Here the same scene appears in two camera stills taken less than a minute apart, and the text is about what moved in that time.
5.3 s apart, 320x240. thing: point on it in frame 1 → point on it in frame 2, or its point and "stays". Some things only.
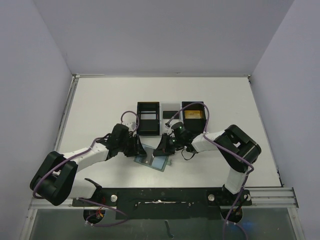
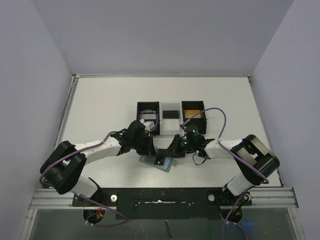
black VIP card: (149, 157) → (159, 160)
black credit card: (169, 114) stays
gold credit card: (192, 114) stays
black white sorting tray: (152, 117) stays
